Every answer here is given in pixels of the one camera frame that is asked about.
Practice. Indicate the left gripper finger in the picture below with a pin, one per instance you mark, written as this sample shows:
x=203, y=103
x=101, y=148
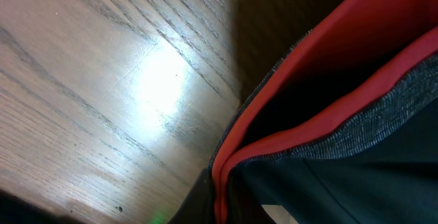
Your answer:
x=198, y=206

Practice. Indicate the black leggings red waistband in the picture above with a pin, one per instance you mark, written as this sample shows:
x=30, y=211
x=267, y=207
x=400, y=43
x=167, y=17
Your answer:
x=353, y=33

